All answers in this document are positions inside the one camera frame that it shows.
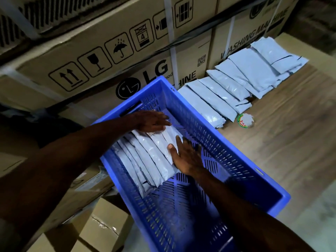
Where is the crumpled green red wrapper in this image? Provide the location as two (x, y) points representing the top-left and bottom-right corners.
(235, 113), (255, 128)

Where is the large printed cardboard appliance box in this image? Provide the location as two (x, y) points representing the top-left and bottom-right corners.
(16, 13), (214, 108)
(210, 0), (300, 70)

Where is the white strapping band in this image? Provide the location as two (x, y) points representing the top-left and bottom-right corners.
(225, 18), (236, 61)
(163, 0), (180, 90)

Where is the cardboard box with vent print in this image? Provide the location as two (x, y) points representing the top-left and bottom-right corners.
(0, 0), (219, 54)

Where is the person's right forearm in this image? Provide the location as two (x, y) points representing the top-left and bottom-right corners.
(190, 168), (320, 252)

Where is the small cardboard box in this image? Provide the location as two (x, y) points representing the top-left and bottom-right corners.
(26, 225), (82, 252)
(78, 197), (133, 252)

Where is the stack of grey mailer packets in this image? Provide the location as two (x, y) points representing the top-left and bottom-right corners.
(111, 113), (185, 199)

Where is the person's left forearm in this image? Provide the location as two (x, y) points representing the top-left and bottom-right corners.
(0, 114), (139, 226)

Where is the large plain cardboard box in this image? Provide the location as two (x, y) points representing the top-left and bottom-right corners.
(0, 73), (116, 234)

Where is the row of grey mailer packets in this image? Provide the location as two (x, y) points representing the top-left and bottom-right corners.
(177, 37), (310, 129)

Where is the person's left hand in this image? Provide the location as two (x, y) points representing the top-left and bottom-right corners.
(132, 110), (173, 134)

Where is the flat tan cardboard box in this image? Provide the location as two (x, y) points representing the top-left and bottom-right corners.
(274, 32), (336, 74)

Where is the person's right hand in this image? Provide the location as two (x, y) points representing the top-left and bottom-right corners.
(168, 135), (204, 177)

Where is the blue plastic crate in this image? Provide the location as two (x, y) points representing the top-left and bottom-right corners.
(92, 75), (291, 252)

